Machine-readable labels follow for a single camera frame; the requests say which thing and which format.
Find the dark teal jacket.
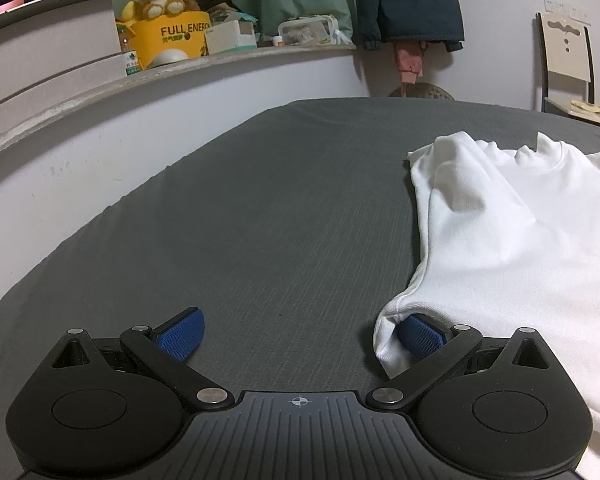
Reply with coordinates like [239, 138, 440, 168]
[355, 0, 466, 53]

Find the white round bowl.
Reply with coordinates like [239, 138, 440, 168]
[147, 49, 190, 70]

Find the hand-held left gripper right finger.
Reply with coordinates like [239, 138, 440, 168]
[365, 313, 554, 413]

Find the cream and black chair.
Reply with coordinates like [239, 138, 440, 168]
[532, 10, 600, 133]

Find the white storage box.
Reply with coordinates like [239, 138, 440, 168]
[0, 0, 131, 118]

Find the pink cloth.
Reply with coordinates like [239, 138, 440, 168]
[394, 40, 428, 86]

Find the white shirt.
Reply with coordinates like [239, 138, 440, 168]
[372, 131, 600, 480]

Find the black cap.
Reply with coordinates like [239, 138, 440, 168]
[195, 0, 246, 13]

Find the small bottle with green label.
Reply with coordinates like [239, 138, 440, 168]
[117, 25, 141, 77]

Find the stone window ledge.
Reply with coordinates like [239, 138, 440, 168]
[0, 42, 358, 166]

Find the yellow cardboard box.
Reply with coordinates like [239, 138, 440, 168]
[117, 10, 213, 72]

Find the white and teal box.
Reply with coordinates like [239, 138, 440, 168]
[204, 20, 258, 55]

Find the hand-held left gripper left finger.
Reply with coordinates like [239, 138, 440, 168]
[52, 306, 236, 413]

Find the white wall socket strip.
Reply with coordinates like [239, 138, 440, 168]
[542, 0, 593, 25]

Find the clear zip pouch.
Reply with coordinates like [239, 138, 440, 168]
[278, 14, 353, 47]

